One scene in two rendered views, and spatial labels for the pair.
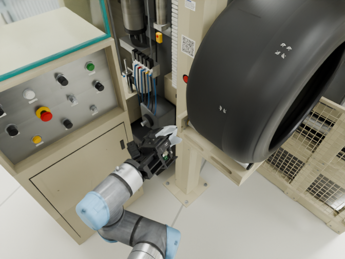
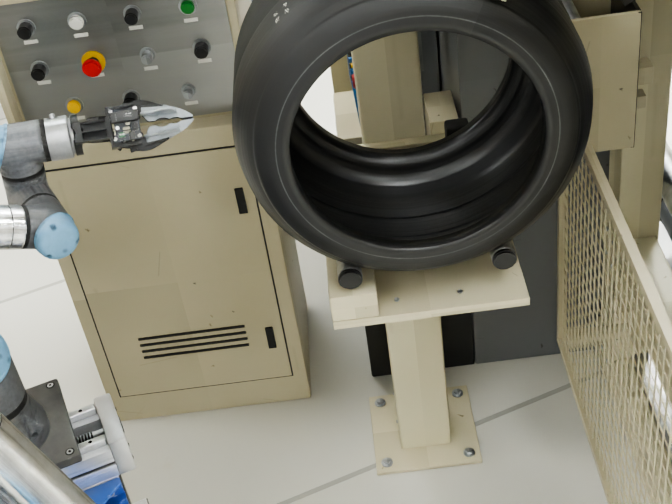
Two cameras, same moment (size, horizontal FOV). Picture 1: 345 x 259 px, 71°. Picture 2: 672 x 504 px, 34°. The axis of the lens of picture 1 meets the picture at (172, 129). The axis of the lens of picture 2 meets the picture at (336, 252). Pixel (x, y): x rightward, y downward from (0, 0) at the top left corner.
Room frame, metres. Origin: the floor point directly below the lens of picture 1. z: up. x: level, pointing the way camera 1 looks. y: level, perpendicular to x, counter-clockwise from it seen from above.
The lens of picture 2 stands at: (-0.54, -1.37, 2.15)
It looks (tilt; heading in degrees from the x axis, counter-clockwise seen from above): 38 degrees down; 45
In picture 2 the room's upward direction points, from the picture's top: 9 degrees counter-clockwise
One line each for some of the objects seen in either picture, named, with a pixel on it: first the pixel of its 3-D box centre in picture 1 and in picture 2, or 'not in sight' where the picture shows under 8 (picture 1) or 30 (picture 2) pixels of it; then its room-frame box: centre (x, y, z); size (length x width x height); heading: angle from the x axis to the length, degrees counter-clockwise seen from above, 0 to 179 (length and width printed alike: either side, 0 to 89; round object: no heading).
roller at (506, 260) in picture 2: not in sight; (488, 204); (0.85, -0.40, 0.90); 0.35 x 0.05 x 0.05; 43
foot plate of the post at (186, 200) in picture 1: (186, 184); (423, 427); (0.93, -0.11, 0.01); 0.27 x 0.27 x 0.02; 43
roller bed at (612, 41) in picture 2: not in sight; (587, 63); (1.18, -0.43, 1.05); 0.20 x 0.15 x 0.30; 43
